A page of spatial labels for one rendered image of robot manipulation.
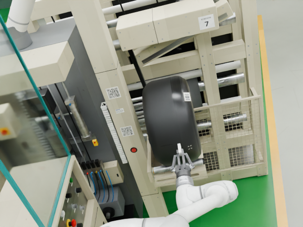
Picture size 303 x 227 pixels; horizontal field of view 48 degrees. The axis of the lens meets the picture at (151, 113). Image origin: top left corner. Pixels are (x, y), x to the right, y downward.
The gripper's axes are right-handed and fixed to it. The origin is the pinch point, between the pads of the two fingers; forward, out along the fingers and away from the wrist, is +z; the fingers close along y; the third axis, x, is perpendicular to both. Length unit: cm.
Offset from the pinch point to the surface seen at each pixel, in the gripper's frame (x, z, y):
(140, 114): 26, 64, 28
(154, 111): -13.3, 20.2, 10.0
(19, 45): -52, 62, 84
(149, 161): 30.9, 22.5, 24.0
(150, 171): 29.5, 12.3, 23.4
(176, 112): -11.6, 17.9, -2.1
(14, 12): -71, 66, 79
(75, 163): 1, 6, 62
